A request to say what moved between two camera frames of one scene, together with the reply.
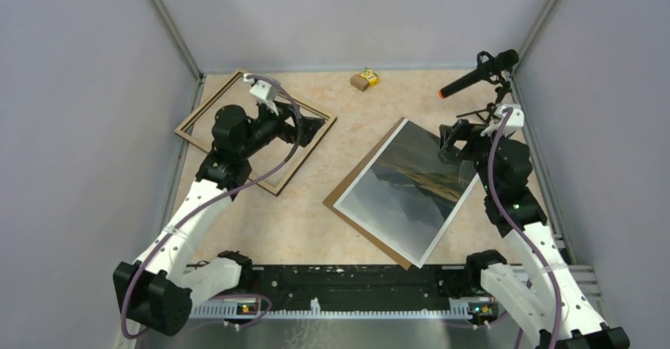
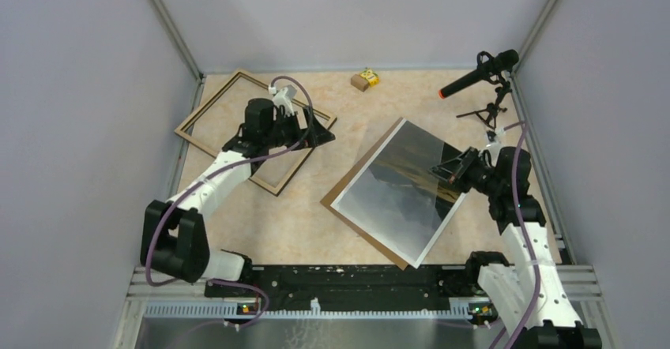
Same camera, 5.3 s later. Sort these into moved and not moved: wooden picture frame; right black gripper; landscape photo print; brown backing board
Moved: right black gripper
Not moved: brown backing board; landscape photo print; wooden picture frame
